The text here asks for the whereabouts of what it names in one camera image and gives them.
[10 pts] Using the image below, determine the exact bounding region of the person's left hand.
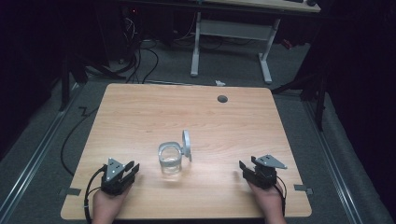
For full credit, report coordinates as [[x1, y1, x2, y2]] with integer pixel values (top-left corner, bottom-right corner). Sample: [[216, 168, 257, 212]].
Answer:
[[92, 185, 132, 224]]

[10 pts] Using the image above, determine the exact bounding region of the person's right hand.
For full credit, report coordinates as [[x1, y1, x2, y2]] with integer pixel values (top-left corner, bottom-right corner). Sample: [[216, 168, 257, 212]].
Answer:
[[247, 182, 288, 224]]

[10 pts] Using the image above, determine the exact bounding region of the clear jar with hinged lid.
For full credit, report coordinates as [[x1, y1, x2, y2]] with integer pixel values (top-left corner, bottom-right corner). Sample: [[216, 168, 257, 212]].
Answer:
[[157, 129, 192, 180]]

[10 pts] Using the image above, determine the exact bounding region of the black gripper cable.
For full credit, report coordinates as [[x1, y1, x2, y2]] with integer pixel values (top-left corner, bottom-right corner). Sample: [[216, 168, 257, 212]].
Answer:
[[275, 175, 288, 217], [82, 164, 108, 224]]

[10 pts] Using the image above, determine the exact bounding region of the black stand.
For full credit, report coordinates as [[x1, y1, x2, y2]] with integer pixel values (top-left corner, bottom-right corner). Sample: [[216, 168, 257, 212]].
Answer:
[[270, 60, 330, 133], [58, 50, 127, 112]]

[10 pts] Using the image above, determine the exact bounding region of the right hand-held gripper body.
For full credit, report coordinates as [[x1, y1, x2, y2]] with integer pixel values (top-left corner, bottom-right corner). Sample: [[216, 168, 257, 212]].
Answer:
[[248, 154, 289, 190]]

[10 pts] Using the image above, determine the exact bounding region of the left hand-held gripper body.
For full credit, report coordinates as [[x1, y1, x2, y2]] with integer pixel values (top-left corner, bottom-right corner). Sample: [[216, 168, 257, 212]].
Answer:
[[100, 157, 132, 197]]

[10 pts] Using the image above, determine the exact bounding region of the black floor cable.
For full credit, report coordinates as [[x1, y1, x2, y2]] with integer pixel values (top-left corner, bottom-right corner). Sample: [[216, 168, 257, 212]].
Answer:
[[60, 105, 101, 177]]

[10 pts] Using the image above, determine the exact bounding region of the grey tape strip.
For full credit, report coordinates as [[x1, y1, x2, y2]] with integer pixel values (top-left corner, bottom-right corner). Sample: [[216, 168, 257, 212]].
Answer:
[[58, 187, 82, 197], [293, 184, 314, 196]]

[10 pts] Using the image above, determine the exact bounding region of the white-framed desk with wooden top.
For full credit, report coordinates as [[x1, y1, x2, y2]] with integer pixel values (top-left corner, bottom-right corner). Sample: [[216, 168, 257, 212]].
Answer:
[[190, 0, 322, 85]]

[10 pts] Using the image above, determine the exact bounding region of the bundle of black floor cables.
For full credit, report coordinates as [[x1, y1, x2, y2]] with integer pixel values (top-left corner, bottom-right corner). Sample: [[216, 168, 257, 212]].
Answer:
[[120, 12, 160, 85]]

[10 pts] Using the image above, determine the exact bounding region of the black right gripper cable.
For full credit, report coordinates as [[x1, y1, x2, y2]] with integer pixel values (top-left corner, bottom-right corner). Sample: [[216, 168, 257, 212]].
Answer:
[[275, 175, 288, 217]]

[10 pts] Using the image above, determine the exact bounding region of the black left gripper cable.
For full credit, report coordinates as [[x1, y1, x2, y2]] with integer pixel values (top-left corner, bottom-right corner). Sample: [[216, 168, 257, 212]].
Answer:
[[82, 164, 108, 224]]

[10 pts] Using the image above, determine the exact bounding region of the metal floor rail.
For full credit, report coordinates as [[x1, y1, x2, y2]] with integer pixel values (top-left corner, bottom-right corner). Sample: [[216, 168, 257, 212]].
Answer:
[[0, 82, 82, 217], [303, 99, 364, 224]]

